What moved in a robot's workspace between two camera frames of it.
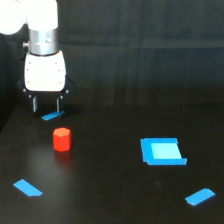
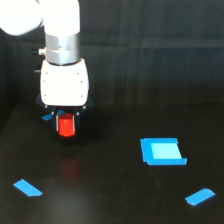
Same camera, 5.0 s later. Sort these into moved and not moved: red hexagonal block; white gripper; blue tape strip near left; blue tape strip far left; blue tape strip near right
Moved: red hexagonal block; white gripper
Not moved: blue tape strip far left; blue tape strip near right; blue tape strip near left
